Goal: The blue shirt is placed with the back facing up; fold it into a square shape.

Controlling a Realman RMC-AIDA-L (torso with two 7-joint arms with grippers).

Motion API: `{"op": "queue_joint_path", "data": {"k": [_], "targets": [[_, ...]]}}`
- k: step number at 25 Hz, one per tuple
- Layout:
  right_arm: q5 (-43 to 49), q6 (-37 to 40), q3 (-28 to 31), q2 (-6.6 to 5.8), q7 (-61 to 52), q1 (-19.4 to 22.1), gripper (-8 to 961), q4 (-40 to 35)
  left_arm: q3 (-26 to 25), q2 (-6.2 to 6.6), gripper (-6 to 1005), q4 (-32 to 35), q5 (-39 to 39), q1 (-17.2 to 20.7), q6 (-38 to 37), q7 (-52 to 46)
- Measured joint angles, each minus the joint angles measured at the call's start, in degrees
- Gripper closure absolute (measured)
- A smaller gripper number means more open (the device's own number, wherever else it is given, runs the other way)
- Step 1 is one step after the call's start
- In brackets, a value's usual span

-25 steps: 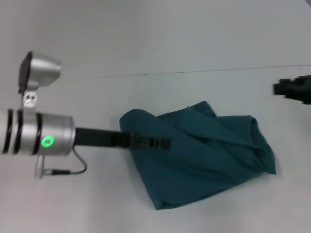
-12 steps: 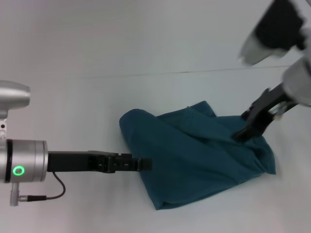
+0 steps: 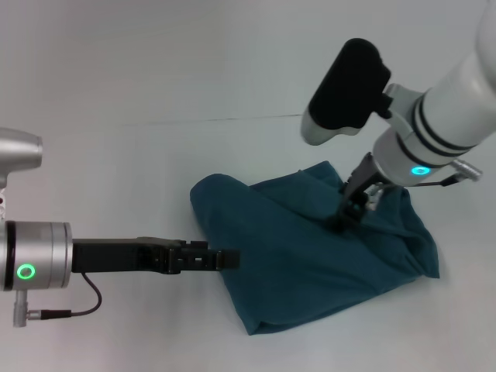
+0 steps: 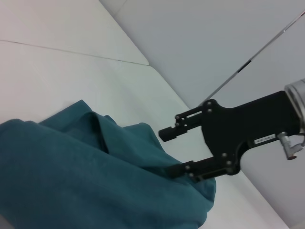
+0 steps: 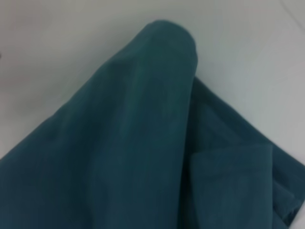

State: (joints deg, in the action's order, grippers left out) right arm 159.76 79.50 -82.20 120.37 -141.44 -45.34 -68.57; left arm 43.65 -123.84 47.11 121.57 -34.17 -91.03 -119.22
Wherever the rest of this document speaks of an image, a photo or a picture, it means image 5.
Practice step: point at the teal blue t-shirt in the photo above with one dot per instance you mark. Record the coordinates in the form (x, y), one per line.
(147, 148)

